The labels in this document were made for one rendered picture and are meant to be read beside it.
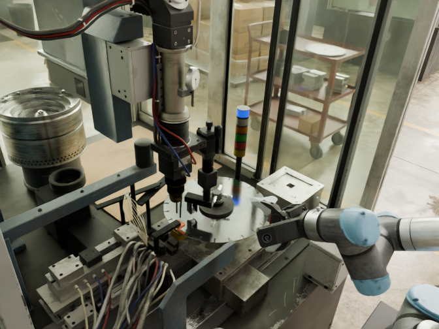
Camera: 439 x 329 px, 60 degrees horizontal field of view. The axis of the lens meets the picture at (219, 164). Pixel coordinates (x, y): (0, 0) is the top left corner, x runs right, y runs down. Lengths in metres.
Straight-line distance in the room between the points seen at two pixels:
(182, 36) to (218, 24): 0.78
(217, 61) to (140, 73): 0.80
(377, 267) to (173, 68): 0.59
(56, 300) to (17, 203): 0.60
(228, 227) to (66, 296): 0.48
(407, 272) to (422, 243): 1.68
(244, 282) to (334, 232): 0.41
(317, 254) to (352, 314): 1.06
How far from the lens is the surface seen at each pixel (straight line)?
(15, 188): 1.77
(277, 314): 1.20
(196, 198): 1.10
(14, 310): 0.61
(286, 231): 0.92
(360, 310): 2.29
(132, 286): 1.06
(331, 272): 1.23
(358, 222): 0.80
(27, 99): 1.73
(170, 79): 0.86
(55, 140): 1.52
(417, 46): 1.21
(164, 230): 1.07
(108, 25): 0.89
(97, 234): 1.32
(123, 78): 0.88
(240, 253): 1.19
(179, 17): 0.82
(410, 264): 2.67
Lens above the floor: 1.69
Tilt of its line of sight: 32 degrees down
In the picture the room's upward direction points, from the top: 3 degrees clockwise
